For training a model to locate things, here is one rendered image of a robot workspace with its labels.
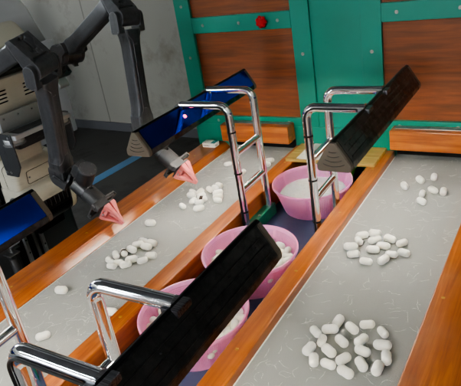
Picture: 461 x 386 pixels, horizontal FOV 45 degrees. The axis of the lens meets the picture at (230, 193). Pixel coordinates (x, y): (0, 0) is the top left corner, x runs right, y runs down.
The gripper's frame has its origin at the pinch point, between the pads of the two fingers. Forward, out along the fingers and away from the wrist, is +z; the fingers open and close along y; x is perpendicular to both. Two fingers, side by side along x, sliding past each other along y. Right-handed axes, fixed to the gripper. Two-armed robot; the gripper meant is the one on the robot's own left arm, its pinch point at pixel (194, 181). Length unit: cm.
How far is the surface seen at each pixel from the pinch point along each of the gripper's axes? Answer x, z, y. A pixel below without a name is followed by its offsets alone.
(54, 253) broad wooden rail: 18, -14, -45
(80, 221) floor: 167, -68, 80
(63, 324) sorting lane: 4, 6, -68
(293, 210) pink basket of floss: -13.4, 31.3, 5.7
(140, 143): -25.5, -11.3, -30.8
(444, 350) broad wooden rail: -55, 70, -50
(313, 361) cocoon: -39, 54, -60
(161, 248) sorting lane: 1.8, 8.9, -30.1
